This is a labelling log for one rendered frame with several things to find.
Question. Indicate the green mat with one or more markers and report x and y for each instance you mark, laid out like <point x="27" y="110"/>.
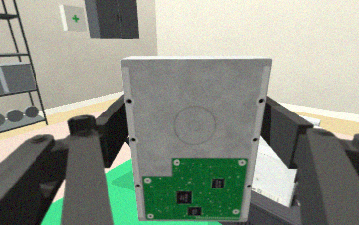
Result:
<point x="123" y="201"/>

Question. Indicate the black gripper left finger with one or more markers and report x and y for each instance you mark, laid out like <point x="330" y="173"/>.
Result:
<point x="26" y="197"/>

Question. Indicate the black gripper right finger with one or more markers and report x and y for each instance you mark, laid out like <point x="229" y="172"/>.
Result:
<point x="328" y="185"/>

